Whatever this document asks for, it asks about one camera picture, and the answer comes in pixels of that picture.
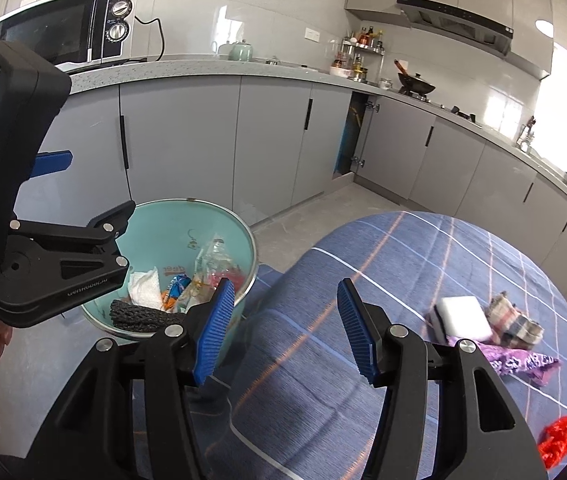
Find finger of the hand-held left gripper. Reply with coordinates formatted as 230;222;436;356
34;150;73;179
8;200;137;328

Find white sponge block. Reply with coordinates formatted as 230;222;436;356
436;296;494;343

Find black and silver microwave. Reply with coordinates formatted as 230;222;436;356
0;0;137;73

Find metal spice rack with bottles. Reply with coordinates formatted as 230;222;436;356
331;25;387;83

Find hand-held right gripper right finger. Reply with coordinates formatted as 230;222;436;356
337;278;549;480

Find teal round trash bin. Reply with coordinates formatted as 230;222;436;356
80;199;258;373

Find purple printed wrapper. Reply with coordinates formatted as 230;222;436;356
426;310;561;387

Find white crumpled tissue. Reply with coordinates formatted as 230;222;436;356
128;267;162;311

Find black and silver range hood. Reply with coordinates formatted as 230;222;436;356
396;0;514;58

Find blue and orange snack packet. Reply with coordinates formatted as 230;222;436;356
161;275;194;313

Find green ceramic teapot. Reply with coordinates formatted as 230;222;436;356
228;39;254;62

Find red plastic bag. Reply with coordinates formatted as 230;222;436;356
537;412;567;470

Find gas stove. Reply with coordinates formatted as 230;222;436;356
398;87;435;104

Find blue plaid tablecloth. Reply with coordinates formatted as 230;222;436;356
128;210;567;480

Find plaid folded cloth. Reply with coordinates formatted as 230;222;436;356
486;291;545;351

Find black wok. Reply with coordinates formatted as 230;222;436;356
394;59;437;96

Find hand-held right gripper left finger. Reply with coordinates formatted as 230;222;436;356
28;277;237;480

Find sink-side bottle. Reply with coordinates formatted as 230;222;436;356
516;115;537;153

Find clear plastic bag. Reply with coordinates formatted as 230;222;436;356
184;237;244;311

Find black microwave power cable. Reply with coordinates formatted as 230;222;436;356
134;16;165;61

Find black mesh net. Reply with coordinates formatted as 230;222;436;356
108;299;187;333

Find grey kitchen cabinet run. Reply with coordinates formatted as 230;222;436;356
14;57;567;281

